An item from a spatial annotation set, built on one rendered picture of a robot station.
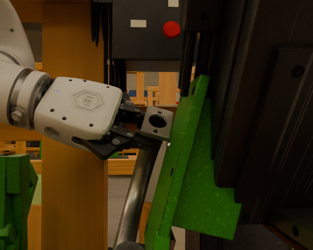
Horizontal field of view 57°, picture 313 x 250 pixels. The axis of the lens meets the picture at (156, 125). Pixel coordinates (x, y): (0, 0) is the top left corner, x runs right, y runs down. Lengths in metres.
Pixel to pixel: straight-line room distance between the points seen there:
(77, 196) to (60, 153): 0.10
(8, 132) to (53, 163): 0.18
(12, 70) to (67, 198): 0.36
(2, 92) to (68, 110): 0.08
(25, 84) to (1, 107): 0.04
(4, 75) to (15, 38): 0.11
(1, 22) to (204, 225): 0.40
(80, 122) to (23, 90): 0.08
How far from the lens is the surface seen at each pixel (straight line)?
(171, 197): 0.30
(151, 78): 10.58
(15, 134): 0.81
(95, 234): 0.71
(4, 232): 0.57
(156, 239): 0.31
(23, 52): 0.52
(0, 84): 0.42
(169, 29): 0.59
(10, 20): 0.51
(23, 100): 0.41
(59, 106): 0.40
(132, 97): 7.28
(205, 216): 0.32
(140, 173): 0.46
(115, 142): 0.38
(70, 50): 0.70
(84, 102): 0.40
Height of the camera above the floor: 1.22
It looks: 1 degrees up
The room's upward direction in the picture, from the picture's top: straight up
